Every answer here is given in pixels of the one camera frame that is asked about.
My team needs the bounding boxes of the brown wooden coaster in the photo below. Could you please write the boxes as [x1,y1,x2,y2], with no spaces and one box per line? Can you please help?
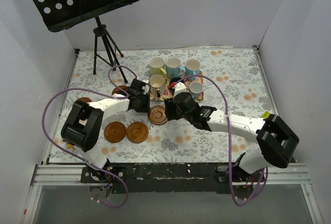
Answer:
[112,85,129,96]
[77,97,92,103]
[104,122,126,143]
[126,122,149,143]
[147,105,168,125]

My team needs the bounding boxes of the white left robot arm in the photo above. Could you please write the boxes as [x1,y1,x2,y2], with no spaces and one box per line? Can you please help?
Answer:
[61,79,150,183]

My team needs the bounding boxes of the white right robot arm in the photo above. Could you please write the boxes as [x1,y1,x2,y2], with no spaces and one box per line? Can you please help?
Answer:
[164,93,299,182]

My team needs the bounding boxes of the floral serving tray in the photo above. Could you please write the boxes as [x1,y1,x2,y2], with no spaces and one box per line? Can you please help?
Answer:
[150,75,203,101]

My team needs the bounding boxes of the grey-blue small mug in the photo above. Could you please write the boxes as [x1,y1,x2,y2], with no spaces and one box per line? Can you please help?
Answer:
[189,82,203,100]

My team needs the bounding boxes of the dark blue glazed mug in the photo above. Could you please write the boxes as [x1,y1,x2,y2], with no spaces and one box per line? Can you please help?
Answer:
[169,77,181,87]

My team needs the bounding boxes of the light blue mug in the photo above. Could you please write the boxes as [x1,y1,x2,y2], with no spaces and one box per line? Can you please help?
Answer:
[165,57,186,79]

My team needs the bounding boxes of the yellow-green mug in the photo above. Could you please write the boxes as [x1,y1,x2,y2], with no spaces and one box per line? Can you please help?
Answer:
[148,57,167,75]

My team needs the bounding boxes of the blue mug with white interior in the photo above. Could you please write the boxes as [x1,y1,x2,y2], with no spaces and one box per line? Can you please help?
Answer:
[185,58,201,81]

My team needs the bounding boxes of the floral tablecloth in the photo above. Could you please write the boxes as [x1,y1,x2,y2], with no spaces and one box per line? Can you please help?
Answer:
[48,47,276,163]

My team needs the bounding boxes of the lime green toy brick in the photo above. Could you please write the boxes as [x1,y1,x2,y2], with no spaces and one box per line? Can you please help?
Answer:
[261,111,270,118]

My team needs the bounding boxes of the cream mug with black handle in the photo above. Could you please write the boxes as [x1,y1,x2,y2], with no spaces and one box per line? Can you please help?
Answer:
[149,74,166,98]

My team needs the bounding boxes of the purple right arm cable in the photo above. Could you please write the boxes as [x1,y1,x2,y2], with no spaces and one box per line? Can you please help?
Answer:
[173,76,268,206]

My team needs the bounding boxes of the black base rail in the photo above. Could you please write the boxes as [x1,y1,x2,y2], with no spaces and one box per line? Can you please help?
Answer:
[80,162,264,193]

